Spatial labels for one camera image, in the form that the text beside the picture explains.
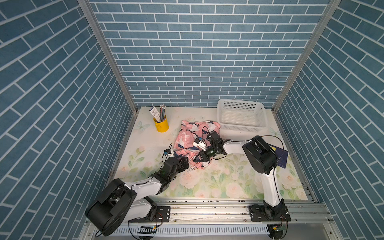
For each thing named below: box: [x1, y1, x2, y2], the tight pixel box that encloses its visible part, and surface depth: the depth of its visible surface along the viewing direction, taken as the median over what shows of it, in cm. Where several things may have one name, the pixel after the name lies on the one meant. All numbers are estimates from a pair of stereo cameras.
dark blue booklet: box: [270, 145, 289, 169], surface depth 96 cm
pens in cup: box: [159, 102, 166, 122], surface depth 101 cm
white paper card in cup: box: [148, 106, 161, 123], surface depth 101 cm
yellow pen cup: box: [153, 114, 169, 133], surface depth 103 cm
